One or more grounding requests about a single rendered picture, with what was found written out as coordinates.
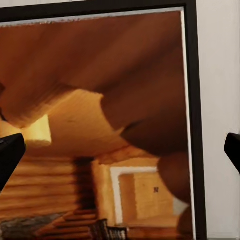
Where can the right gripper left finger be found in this picture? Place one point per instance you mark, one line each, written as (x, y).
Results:
(12, 149)

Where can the picture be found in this picture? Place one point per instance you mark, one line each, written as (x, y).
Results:
(107, 96)

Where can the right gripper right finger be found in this picture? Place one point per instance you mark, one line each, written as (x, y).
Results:
(232, 149)

